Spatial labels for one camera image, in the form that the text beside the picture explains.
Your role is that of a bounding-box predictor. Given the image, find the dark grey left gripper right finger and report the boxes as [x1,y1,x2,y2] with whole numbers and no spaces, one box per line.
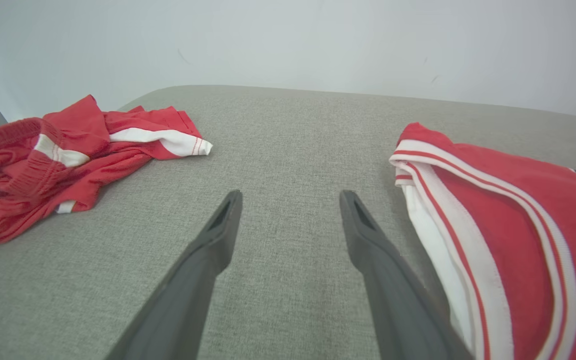
[338,189,474,360]

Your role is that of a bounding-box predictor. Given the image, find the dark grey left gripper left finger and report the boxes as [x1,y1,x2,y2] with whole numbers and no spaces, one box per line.
[105,190,244,360]

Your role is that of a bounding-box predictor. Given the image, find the red and white jersey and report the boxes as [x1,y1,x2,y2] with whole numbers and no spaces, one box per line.
[389,122,576,360]

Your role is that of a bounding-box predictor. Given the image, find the red shorts with white stripes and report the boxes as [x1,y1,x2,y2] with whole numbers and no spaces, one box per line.
[0,94,214,248]

